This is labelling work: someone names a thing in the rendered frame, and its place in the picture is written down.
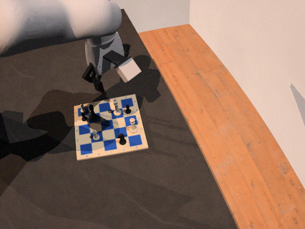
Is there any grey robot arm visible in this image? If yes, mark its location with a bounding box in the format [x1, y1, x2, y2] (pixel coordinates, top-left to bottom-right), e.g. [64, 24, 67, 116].
[0, 0, 141, 82]

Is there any blue and cream chessboard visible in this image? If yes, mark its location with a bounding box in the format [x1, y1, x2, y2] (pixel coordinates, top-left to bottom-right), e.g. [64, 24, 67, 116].
[74, 94, 148, 161]

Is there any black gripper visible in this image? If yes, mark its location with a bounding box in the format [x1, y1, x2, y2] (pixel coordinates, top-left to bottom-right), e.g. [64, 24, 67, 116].
[82, 32, 131, 93]

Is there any white pawn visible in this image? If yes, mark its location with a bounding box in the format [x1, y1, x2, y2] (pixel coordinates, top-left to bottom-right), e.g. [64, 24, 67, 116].
[80, 104, 86, 112]

